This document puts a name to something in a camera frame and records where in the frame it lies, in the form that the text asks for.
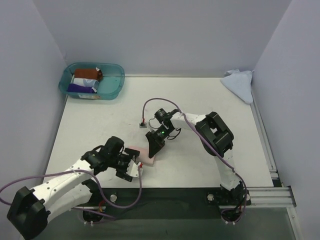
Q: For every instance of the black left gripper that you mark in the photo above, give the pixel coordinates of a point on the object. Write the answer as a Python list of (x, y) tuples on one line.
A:
[(125, 165)]

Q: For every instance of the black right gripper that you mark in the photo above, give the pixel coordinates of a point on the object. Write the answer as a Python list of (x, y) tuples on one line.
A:
[(154, 138)]

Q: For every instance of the pink striped towel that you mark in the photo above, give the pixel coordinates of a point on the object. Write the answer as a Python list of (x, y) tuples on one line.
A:
[(144, 155)]

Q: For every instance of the light blue towel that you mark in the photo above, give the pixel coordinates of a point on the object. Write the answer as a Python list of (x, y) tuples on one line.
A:
[(239, 83)]

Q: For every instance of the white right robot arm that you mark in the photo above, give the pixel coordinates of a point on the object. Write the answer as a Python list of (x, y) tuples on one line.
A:
[(215, 136)]

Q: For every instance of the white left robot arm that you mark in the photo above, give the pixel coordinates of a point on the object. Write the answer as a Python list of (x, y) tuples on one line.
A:
[(32, 209)]

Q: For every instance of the teal plastic bin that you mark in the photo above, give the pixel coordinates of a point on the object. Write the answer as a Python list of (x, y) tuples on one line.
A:
[(109, 87)]

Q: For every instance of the white blue rolled towel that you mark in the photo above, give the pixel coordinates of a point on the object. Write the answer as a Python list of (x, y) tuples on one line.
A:
[(85, 82)]

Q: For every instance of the purple rolled towel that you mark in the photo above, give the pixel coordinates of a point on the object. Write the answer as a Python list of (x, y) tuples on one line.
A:
[(74, 88)]

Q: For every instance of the brown rolled towel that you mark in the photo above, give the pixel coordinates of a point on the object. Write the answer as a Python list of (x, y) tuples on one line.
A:
[(89, 73)]

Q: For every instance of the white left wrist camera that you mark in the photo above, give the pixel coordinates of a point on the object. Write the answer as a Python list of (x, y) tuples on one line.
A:
[(135, 169)]

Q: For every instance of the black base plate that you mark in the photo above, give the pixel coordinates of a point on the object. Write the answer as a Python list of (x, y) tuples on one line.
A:
[(170, 204)]

